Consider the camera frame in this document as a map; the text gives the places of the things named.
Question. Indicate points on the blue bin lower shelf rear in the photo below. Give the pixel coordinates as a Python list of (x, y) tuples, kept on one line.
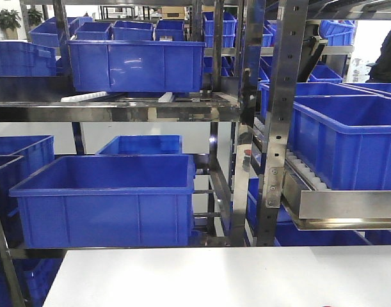
[(143, 144)]

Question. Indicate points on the blue bin shelf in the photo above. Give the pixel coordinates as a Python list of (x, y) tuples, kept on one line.
[(143, 144), (96, 201), (136, 66)]

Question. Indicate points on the stainless right roller rack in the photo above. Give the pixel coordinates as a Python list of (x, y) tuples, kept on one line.
[(284, 184)]

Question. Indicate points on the blue bin lower shelf front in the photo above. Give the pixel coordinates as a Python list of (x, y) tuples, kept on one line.
[(96, 201)]

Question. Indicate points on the stainless steel shelf rack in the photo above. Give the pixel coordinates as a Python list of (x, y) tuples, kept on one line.
[(229, 109)]

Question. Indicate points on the blue bin behind right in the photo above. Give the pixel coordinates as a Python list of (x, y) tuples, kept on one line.
[(313, 89)]

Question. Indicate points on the blue bin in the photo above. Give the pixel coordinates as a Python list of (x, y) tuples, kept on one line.
[(20, 156), (313, 89)]

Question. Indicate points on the blue bin upper shelf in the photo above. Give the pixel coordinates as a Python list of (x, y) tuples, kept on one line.
[(136, 66)]

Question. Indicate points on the large blue bin right rack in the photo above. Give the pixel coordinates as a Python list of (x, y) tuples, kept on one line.
[(345, 141)]

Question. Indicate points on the blue bin far left lower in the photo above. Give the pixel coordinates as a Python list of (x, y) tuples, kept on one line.
[(20, 156)]

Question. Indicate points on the blue crate upper left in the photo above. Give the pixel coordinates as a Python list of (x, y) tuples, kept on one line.
[(23, 59)]

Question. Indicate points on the potted plant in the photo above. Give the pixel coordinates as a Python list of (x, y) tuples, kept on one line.
[(35, 17), (10, 23)]

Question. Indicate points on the potted plant left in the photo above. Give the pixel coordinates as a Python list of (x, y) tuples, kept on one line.
[(10, 23)]

